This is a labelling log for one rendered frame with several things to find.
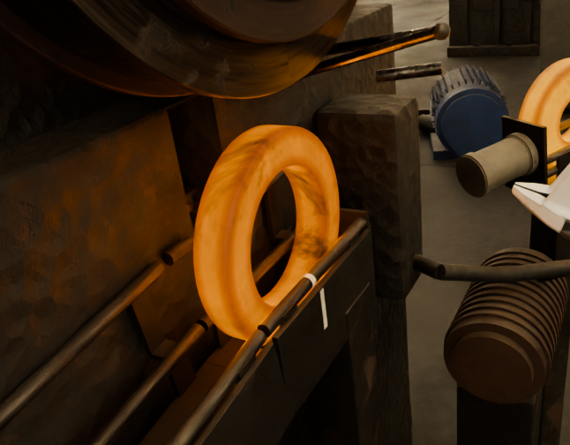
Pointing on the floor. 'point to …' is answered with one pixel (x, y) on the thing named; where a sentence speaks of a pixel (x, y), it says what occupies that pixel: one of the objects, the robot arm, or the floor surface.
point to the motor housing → (504, 352)
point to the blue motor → (465, 112)
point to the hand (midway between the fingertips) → (524, 199)
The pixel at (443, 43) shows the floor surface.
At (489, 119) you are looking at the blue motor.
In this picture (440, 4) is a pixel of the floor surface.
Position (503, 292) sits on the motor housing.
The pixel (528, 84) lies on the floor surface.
